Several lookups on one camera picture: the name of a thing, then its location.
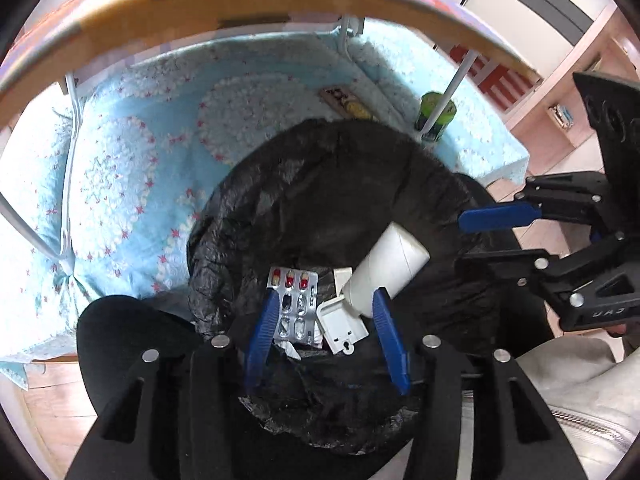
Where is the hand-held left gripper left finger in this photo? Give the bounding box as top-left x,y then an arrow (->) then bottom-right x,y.
65,289 -> 282,480

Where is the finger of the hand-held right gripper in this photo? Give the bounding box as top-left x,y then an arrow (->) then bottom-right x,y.
459,172 -> 611,233
462,250 -> 560,286

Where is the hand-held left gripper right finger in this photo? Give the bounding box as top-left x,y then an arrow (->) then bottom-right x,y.
371,287 -> 590,480

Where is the white tissue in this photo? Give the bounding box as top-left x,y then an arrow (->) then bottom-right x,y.
272,337 -> 303,361

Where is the silver pill blister pack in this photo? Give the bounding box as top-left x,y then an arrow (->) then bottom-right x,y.
267,266 -> 319,345

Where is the white plastic case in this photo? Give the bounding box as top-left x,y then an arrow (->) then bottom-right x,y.
316,296 -> 370,357

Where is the white plastic bottle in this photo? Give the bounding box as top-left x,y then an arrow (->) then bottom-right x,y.
340,222 -> 431,320

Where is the black trash bag bin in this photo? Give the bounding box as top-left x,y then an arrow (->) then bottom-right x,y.
186,119 -> 506,453

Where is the wooden corner shelf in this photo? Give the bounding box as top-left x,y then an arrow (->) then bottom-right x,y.
505,5 -> 640,151

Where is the green can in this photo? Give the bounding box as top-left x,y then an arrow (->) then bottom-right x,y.
415,91 -> 457,143

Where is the white zip jacket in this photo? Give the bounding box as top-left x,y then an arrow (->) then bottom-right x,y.
515,332 -> 640,480

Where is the flat snack packet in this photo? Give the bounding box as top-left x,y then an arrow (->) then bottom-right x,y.
320,86 -> 378,122

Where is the blue floral bedsheet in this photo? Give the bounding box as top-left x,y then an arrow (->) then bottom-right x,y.
0,20 -> 531,396

